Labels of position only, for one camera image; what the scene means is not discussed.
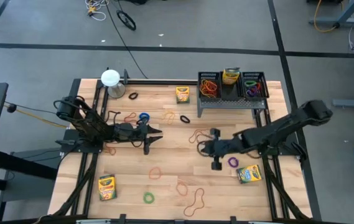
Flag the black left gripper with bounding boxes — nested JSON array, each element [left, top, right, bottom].
[[109, 120, 164, 156]]

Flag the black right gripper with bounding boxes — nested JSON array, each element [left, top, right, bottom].
[[200, 128, 249, 171]]

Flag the Crayola crayon box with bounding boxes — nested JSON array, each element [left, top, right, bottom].
[[175, 86, 191, 105], [221, 67, 241, 85], [98, 174, 118, 202], [236, 164, 263, 184]]

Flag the dark grey desk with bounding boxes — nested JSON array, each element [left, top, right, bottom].
[[0, 148, 58, 224]]

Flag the grey desk stand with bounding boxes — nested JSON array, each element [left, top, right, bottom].
[[307, 0, 354, 29]]

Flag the yellow rubber band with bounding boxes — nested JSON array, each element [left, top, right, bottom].
[[161, 110, 176, 123]]

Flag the grey metal shelf riser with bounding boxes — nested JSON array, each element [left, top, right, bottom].
[[196, 98, 267, 119]]

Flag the white bulb brass lamp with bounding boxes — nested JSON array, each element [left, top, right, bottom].
[[100, 68, 126, 100]]

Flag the black table frame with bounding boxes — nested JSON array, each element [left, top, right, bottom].
[[46, 77, 323, 224]]

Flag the long black floor cable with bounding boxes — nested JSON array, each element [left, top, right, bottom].
[[104, 0, 149, 80]]

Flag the black coiled floor cable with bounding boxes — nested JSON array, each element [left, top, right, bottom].
[[116, 9, 137, 32]]

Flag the white floor cable bundle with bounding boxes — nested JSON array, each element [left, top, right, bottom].
[[85, 0, 108, 22]]

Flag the yellow floor cable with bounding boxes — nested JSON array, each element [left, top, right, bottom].
[[313, 0, 346, 34]]

